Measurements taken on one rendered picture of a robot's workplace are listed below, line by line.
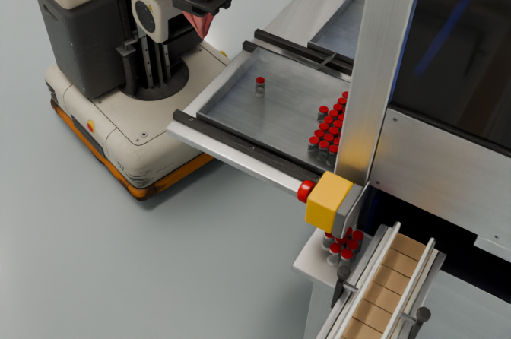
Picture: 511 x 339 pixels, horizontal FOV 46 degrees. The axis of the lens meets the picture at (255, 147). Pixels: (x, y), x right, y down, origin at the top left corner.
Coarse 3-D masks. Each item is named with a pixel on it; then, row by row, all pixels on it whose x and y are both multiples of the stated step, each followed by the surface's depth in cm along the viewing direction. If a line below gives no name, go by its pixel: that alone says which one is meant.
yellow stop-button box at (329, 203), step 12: (324, 180) 102; (336, 180) 102; (312, 192) 101; (324, 192) 101; (336, 192) 101; (348, 192) 101; (360, 192) 101; (312, 204) 101; (324, 204) 99; (336, 204) 99; (348, 204) 99; (312, 216) 103; (324, 216) 101; (336, 216) 99; (324, 228) 103; (336, 228) 101
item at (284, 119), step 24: (240, 72) 140; (264, 72) 143; (288, 72) 143; (312, 72) 139; (216, 96) 134; (240, 96) 137; (264, 96) 137; (288, 96) 137; (312, 96) 138; (336, 96) 138; (216, 120) 127; (240, 120) 132; (264, 120) 132; (288, 120) 132; (312, 120) 132; (264, 144) 124; (288, 144) 128; (312, 168) 120
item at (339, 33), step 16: (352, 0) 162; (336, 16) 156; (352, 16) 158; (320, 32) 150; (336, 32) 153; (352, 32) 153; (320, 48) 145; (336, 48) 149; (352, 48) 149; (352, 64) 142
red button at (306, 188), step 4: (308, 180) 105; (304, 184) 104; (308, 184) 104; (312, 184) 104; (300, 188) 104; (304, 188) 103; (308, 188) 103; (312, 188) 104; (300, 192) 104; (304, 192) 103; (308, 192) 103; (300, 196) 104; (304, 196) 103; (300, 200) 104; (304, 200) 104
